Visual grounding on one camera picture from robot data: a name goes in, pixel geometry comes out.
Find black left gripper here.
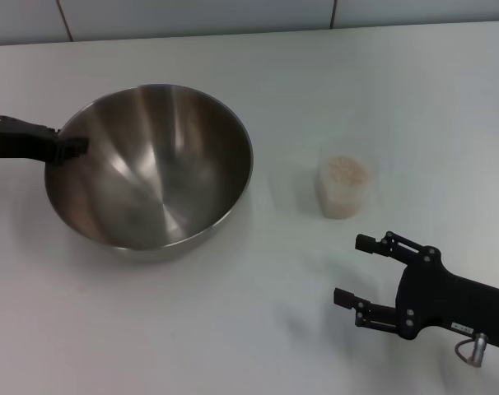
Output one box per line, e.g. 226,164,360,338
0,116,90,166

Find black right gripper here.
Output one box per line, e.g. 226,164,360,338
333,230,499,351

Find clear plastic measuring cup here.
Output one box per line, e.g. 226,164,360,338
313,142,376,221

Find white rice grains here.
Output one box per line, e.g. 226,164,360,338
317,155,372,220

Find stainless steel mixing bowl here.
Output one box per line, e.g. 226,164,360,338
44,83,254,264

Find white backdrop board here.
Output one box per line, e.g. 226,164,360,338
56,0,337,43
331,0,499,31
0,0,74,48

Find silver connector plug with cable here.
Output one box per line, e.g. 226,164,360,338
453,332,490,367

